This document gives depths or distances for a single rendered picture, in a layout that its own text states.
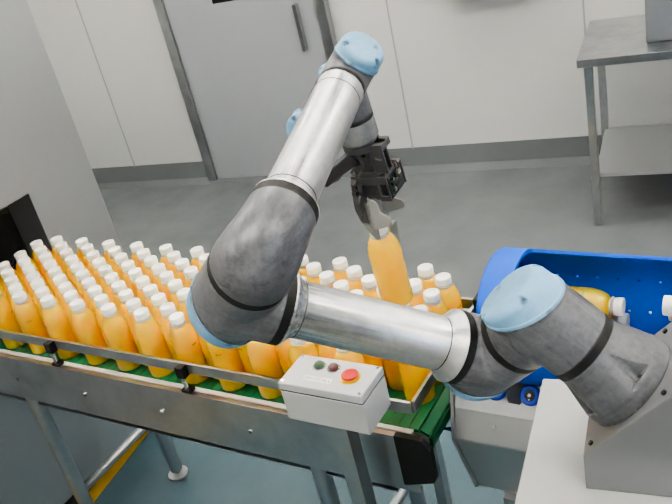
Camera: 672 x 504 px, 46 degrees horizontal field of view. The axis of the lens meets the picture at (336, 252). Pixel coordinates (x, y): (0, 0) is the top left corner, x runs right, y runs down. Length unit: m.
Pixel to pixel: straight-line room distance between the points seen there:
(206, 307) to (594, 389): 0.55
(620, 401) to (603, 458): 0.10
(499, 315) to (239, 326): 0.36
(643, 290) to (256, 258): 1.02
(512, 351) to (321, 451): 0.87
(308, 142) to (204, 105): 4.74
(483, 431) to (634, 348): 0.69
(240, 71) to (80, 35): 1.32
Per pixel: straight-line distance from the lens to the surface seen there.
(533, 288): 1.13
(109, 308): 2.20
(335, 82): 1.20
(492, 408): 1.76
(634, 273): 1.76
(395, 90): 5.24
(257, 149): 5.75
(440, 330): 1.19
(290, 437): 1.97
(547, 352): 1.15
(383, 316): 1.15
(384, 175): 1.48
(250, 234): 0.99
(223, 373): 1.99
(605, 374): 1.16
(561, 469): 1.30
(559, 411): 1.39
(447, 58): 5.08
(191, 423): 2.18
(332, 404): 1.63
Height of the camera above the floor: 2.06
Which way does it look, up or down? 27 degrees down
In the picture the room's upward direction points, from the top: 14 degrees counter-clockwise
